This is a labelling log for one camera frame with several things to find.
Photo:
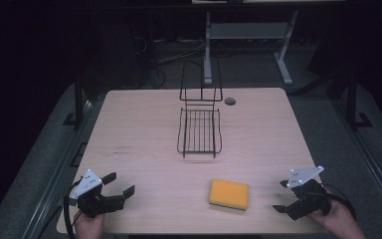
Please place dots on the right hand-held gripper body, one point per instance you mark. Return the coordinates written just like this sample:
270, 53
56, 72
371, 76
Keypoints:
308, 199

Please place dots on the person's right hand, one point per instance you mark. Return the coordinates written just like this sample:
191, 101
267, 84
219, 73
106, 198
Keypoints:
338, 219

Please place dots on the yellow sponge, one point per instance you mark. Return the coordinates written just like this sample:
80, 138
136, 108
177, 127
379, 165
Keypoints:
229, 193

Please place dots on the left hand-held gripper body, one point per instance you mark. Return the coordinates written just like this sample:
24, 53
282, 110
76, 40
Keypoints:
94, 203

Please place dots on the black metal stand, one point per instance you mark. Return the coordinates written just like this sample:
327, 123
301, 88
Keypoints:
78, 103
352, 103

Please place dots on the grey metal desk frame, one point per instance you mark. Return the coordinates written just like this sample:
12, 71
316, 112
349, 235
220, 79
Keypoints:
248, 31

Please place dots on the person's left hand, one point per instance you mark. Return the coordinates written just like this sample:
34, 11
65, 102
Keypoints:
89, 227

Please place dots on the aluminium rail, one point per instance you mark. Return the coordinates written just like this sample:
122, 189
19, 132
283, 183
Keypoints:
368, 156
58, 172

